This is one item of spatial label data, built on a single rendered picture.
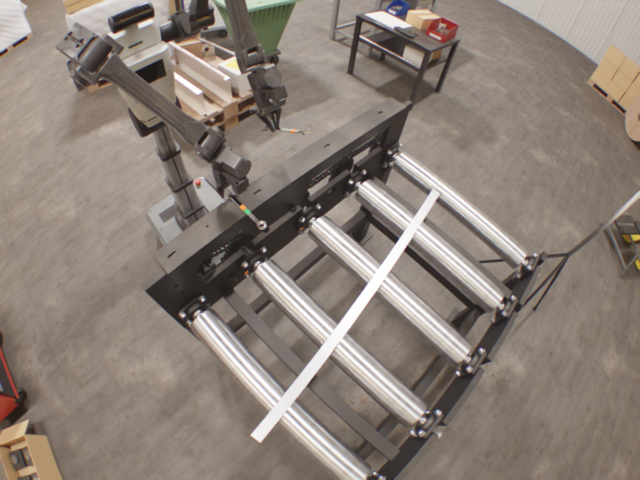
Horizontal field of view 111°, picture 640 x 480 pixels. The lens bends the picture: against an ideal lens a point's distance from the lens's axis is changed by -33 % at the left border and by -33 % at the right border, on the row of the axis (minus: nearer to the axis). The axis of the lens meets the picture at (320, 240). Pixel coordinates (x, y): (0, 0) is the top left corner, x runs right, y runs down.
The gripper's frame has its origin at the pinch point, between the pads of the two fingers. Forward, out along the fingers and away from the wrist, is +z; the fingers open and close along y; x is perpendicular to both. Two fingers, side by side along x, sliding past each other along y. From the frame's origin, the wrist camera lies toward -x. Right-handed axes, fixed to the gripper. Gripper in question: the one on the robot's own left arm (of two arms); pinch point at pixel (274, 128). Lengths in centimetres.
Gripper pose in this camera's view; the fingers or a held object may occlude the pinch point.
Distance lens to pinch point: 109.6
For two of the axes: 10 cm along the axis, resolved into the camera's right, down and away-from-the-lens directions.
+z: 2.6, 7.7, 5.9
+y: 7.4, -5.5, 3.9
